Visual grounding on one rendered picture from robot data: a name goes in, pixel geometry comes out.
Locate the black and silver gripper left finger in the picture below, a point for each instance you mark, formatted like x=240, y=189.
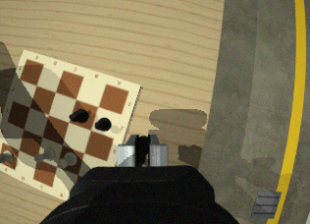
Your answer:
x=127, y=154

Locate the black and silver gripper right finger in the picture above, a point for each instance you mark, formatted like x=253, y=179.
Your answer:
x=157, y=152

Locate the chessboard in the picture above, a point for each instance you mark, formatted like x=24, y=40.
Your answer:
x=43, y=94

